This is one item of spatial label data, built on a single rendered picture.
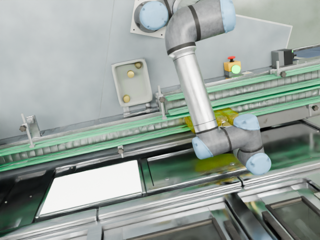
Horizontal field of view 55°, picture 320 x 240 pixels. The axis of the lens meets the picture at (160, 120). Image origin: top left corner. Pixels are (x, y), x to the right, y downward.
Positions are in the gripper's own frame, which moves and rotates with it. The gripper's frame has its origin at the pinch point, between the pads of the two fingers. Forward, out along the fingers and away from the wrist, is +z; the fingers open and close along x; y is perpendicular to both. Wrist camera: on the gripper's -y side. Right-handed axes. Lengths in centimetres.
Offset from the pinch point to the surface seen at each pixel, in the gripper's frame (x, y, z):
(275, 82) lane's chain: 9, 42, 31
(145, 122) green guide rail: 4.1, -28.9, 23.8
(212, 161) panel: -12.6, -4.5, 0.4
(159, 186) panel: -12.0, -29.7, -11.6
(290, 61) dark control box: 18, 54, 35
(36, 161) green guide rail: -4, -84, 24
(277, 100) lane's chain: -1, 43, 31
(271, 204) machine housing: -16.2, 5.6, -33.0
